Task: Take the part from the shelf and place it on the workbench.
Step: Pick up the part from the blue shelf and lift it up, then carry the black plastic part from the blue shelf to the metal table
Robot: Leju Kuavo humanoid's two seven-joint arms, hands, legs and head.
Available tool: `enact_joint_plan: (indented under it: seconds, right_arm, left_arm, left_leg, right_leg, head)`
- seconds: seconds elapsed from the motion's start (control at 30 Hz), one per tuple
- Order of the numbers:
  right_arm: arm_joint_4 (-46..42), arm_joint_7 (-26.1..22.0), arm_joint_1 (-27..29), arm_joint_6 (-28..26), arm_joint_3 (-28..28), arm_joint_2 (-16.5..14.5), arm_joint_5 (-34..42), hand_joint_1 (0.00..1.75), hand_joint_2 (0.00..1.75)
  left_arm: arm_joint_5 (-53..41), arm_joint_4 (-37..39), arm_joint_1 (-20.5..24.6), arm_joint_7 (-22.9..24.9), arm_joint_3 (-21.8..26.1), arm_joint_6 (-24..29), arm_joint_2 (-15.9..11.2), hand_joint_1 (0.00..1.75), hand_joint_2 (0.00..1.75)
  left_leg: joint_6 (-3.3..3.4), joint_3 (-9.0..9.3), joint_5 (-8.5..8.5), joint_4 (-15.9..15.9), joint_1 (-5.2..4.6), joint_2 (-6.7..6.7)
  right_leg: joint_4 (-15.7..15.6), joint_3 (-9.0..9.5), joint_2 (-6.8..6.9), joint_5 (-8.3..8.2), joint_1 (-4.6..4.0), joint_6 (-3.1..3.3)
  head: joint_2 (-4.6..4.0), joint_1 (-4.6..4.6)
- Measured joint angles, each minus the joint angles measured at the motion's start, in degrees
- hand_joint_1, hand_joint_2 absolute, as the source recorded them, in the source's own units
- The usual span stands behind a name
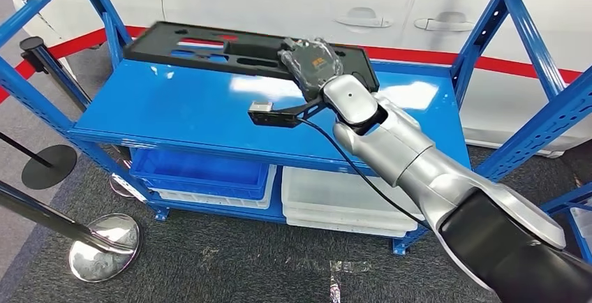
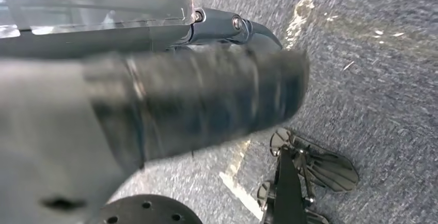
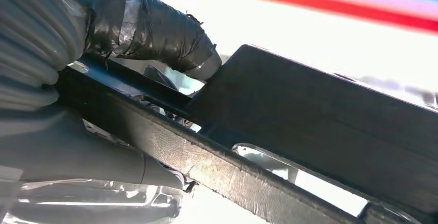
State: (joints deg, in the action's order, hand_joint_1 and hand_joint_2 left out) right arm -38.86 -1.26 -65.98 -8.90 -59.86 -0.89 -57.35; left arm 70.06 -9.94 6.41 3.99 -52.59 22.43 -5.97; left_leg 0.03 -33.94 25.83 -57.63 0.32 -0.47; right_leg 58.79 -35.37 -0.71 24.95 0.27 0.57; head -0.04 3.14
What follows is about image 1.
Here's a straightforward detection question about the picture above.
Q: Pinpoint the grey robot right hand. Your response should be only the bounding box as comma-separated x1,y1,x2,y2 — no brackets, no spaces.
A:
277,37,346,103

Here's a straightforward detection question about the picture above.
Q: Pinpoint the black plastic panel part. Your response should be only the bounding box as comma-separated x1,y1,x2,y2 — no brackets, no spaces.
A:
122,21,380,94

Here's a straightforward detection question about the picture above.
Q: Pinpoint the blue metal shelf rack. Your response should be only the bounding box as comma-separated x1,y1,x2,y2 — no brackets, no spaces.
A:
0,0,592,256
541,182,592,265

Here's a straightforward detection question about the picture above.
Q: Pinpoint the white car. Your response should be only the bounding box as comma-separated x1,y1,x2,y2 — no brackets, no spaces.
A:
11,0,592,158

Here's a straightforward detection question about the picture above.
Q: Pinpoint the white plastic tray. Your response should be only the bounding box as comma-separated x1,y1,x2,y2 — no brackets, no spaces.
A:
281,166,424,221
283,206,420,232
286,217,408,239

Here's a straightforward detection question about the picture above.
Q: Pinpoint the blue plastic bin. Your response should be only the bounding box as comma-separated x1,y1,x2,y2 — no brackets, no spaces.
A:
129,148,272,201

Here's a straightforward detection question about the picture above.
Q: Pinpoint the silver floor tape strip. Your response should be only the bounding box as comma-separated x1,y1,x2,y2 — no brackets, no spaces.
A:
329,259,371,303

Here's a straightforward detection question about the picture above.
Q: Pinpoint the black-headed belt stanchion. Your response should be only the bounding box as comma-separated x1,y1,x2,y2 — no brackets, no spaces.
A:
19,36,136,199

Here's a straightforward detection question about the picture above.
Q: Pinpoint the chrome belt stanchion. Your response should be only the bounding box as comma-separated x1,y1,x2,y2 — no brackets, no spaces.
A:
0,179,142,284

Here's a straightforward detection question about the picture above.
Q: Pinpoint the thin black disc-base stanchion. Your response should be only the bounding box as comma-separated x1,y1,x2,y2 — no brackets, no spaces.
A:
0,132,79,191

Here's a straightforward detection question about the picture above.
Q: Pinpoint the white plastic crate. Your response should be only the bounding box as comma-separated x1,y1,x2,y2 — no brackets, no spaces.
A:
571,203,592,246

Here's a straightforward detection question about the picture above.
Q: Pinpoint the pale wrist camera, black bracket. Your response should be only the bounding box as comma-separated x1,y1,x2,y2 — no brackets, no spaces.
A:
247,98,327,129

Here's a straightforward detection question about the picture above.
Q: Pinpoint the black camera cable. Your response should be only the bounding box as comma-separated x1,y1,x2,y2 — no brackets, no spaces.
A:
295,117,434,232

